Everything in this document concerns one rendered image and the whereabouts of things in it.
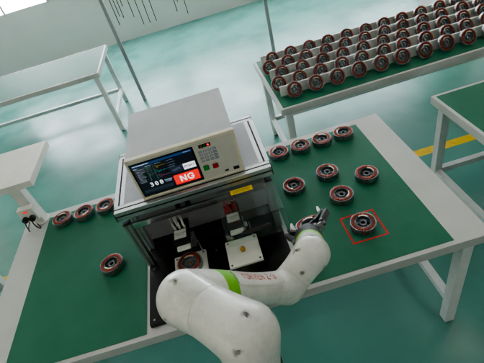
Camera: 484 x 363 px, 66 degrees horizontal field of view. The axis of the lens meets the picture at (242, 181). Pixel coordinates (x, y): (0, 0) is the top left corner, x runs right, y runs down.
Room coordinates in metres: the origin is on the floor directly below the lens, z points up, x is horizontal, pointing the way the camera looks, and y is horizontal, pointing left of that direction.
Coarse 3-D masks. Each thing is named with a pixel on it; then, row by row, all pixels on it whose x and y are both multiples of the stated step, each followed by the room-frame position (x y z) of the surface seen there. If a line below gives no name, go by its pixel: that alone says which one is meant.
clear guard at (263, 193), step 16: (224, 192) 1.17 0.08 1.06; (256, 192) 1.11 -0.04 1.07; (272, 192) 1.09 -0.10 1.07; (224, 208) 1.08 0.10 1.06; (240, 208) 1.05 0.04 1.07; (256, 208) 1.03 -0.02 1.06; (272, 208) 1.00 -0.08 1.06; (224, 224) 1.00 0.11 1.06; (240, 224) 0.98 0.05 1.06; (256, 224) 0.97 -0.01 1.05; (272, 224) 0.95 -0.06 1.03; (288, 224) 0.94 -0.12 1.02; (240, 240) 0.94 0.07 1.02
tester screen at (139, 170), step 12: (168, 156) 1.21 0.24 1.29; (180, 156) 1.21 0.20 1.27; (192, 156) 1.21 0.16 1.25; (132, 168) 1.21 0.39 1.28; (144, 168) 1.21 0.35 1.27; (156, 168) 1.21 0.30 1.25; (168, 168) 1.21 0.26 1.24; (192, 168) 1.21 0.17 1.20; (144, 180) 1.21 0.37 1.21; (156, 180) 1.21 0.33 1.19; (168, 180) 1.21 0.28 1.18; (192, 180) 1.21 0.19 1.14; (144, 192) 1.21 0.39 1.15
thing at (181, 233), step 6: (180, 222) 1.26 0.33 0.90; (186, 222) 1.25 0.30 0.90; (186, 228) 1.18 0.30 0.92; (174, 234) 1.17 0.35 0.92; (180, 234) 1.16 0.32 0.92; (186, 234) 1.15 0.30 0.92; (174, 240) 1.14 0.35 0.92; (180, 240) 1.13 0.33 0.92; (186, 240) 1.13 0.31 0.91; (180, 246) 1.13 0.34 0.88; (186, 246) 1.12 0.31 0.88
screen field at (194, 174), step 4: (184, 172) 1.21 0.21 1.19; (188, 172) 1.21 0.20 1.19; (192, 172) 1.21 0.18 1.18; (196, 172) 1.21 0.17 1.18; (176, 176) 1.21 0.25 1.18; (180, 176) 1.21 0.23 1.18; (184, 176) 1.21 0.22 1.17; (188, 176) 1.21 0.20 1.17; (192, 176) 1.21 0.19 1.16; (196, 176) 1.21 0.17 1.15; (200, 176) 1.21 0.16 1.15; (176, 180) 1.21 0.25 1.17; (180, 180) 1.21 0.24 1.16; (184, 180) 1.21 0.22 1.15; (188, 180) 1.21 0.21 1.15; (176, 184) 1.21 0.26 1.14
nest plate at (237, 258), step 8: (256, 240) 1.12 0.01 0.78; (232, 248) 1.11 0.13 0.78; (240, 248) 1.10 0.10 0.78; (248, 248) 1.09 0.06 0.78; (256, 248) 1.07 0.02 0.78; (232, 256) 1.07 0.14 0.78; (240, 256) 1.06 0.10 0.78; (248, 256) 1.04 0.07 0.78; (256, 256) 1.03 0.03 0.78; (232, 264) 1.03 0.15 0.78; (240, 264) 1.02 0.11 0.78; (248, 264) 1.01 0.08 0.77
